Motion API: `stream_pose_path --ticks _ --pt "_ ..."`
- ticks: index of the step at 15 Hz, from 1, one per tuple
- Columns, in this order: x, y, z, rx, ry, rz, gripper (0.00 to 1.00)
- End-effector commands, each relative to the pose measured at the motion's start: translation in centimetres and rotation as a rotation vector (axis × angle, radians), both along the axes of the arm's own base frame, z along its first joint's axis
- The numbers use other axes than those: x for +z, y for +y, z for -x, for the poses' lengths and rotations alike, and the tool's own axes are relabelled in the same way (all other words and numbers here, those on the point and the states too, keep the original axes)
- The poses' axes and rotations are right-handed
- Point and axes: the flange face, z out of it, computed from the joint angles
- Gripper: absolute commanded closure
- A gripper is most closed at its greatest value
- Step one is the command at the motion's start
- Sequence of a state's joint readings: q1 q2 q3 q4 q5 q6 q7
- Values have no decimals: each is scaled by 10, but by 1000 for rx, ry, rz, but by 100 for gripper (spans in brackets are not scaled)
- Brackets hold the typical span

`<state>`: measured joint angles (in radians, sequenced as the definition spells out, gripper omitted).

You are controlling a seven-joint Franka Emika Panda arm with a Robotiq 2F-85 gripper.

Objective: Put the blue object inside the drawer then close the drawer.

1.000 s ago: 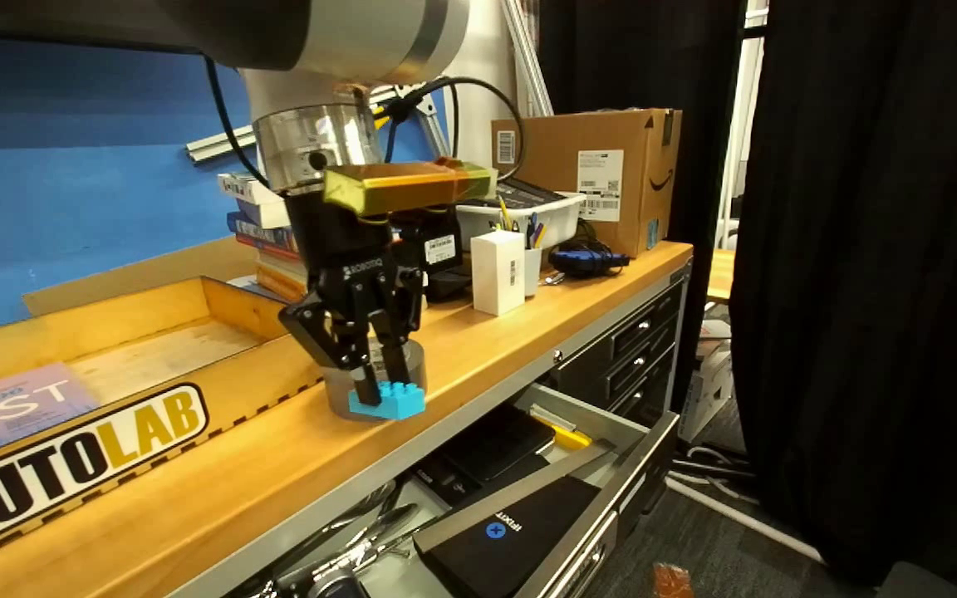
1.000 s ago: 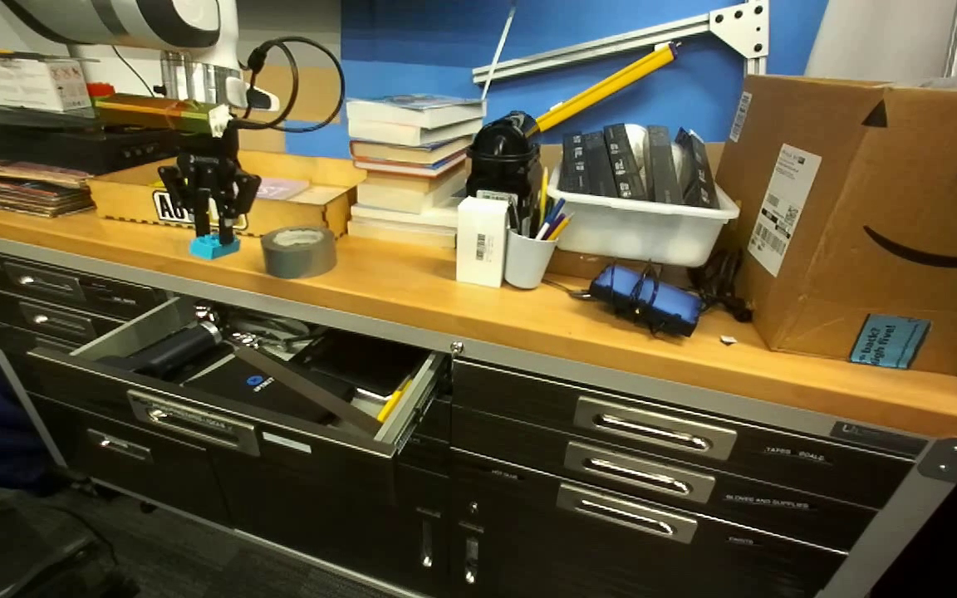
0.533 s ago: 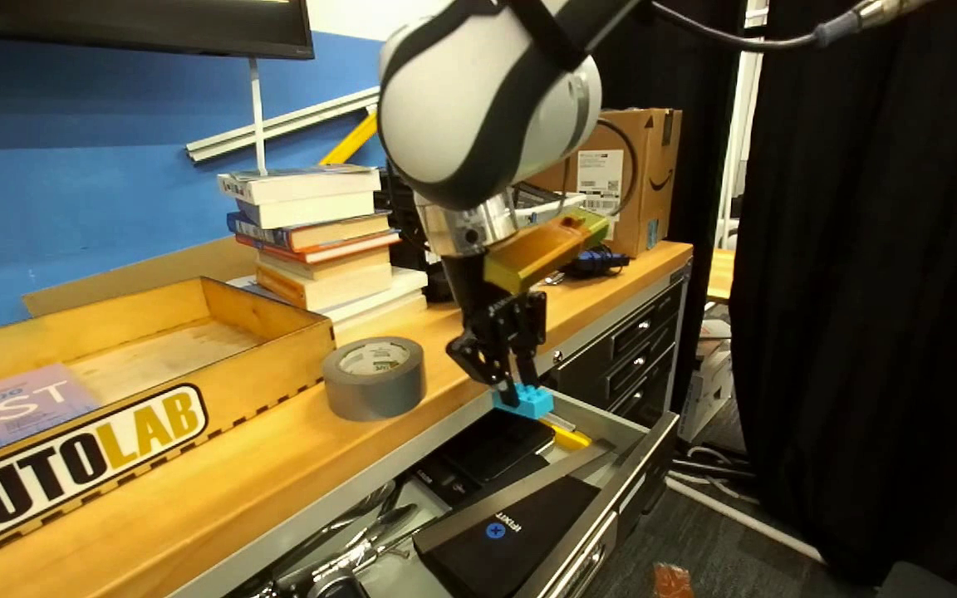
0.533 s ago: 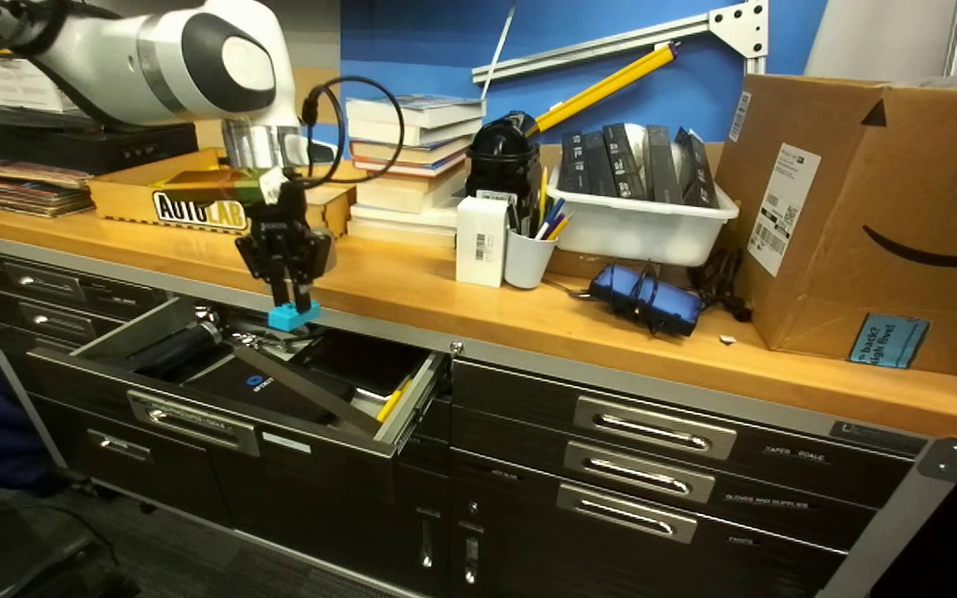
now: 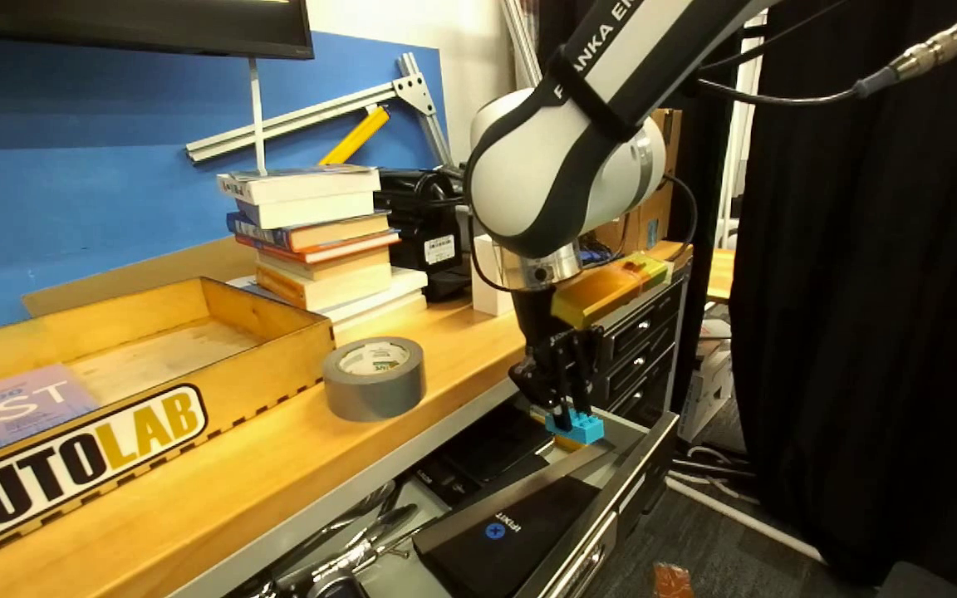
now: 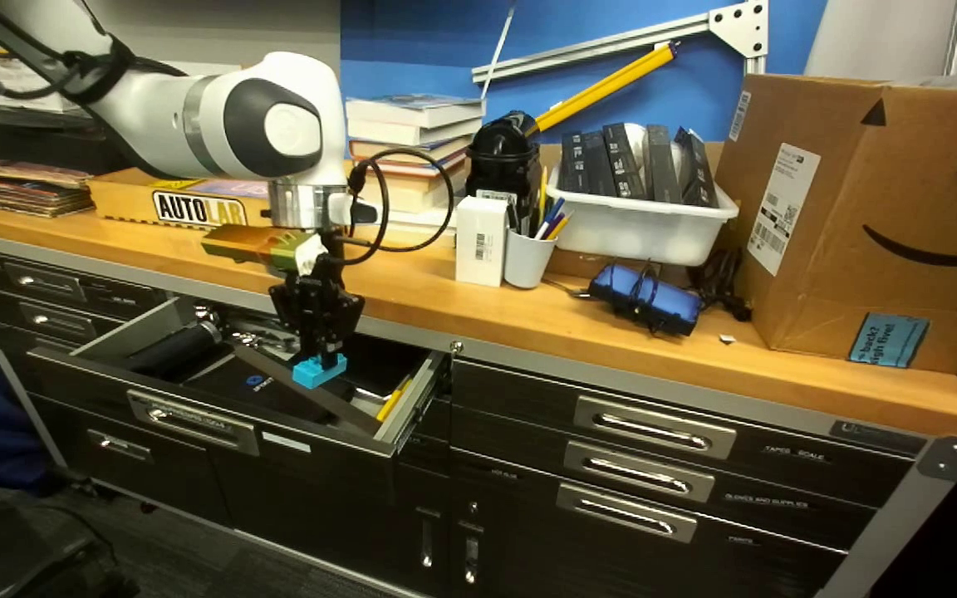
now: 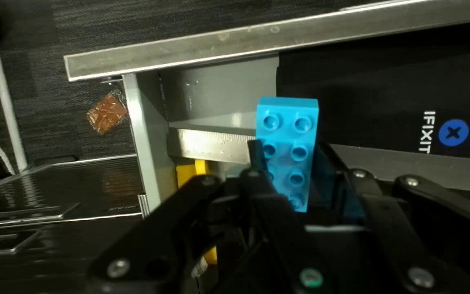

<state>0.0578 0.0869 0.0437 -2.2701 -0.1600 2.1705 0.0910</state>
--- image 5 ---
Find black curtain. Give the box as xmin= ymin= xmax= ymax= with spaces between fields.
xmin=727 ymin=0 xmax=957 ymax=595

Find white hardcover book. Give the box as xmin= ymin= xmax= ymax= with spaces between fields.
xmin=215 ymin=164 xmax=381 ymax=211

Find flat black case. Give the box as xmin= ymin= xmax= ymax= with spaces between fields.
xmin=414 ymin=404 xmax=558 ymax=513

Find red edged book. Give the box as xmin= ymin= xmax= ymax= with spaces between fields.
xmin=235 ymin=227 xmax=402 ymax=268

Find black device with label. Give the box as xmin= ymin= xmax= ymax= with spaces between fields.
xmin=376 ymin=167 xmax=473 ymax=307

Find yellow bar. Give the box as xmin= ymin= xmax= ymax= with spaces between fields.
xmin=319 ymin=102 xmax=393 ymax=169

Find black case with blue circle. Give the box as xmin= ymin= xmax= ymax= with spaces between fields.
xmin=413 ymin=474 xmax=604 ymax=598

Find blue spined tan book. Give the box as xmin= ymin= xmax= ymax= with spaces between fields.
xmin=224 ymin=211 xmax=393 ymax=252

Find silver aluminium extrusion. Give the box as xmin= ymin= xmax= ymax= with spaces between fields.
xmin=495 ymin=0 xmax=547 ymax=97

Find metal tools pile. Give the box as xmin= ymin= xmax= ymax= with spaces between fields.
xmin=240 ymin=478 xmax=422 ymax=598

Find orange floor scrap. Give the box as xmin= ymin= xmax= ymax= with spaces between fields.
xmin=651 ymin=560 xmax=698 ymax=598

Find black yellow AUTOLAB sign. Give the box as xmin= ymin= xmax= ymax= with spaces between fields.
xmin=0 ymin=382 xmax=213 ymax=567

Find black small drawer stack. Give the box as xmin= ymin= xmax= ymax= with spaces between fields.
xmin=580 ymin=276 xmax=691 ymax=429

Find white floor cables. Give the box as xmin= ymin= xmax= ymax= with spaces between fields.
xmin=670 ymin=442 xmax=755 ymax=497

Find thick cream book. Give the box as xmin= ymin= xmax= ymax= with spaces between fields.
xmin=252 ymin=245 xmax=397 ymax=317

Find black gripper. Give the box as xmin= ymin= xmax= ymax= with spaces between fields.
xmin=505 ymin=285 xmax=604 ymax=431

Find purple UIST sign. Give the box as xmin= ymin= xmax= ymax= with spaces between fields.
xmin=0 ymin=364 xmax=100 ymax=474

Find grey duct tape roll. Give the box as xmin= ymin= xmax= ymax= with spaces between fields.
xmin=321 ymin=332 xmax=428 ymax=426

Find long aluminium rail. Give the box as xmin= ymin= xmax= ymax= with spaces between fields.
xmin=182 ymin=49 xmax=456 ymax=169

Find large flat white book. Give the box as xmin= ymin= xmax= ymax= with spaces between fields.
xmin=226 ymin=266 xmax=432 ymax=330

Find blue wall board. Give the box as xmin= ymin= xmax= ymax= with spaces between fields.
xmin=0 ymin=31 xmax=448 ymax=343

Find wooden tray box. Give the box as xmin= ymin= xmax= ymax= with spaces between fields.
xmin=0 ymin=237 xmax=337 ymax=574

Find white paperback book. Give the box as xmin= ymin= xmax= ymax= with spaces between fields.
xmin=232 ymin=191 xmax=379 ymax=234

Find black monitor screen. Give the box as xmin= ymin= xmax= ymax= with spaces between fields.
xmin=0 ymin=0 xmax=316 ymax=62

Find black cable with metal connector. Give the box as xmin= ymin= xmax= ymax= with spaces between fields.
xmin=698 ymin=0 xmax=957 ymax=109

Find thin white rod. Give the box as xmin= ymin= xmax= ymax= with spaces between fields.
xmin=246 ymin=57 xmax=269 ymax=179

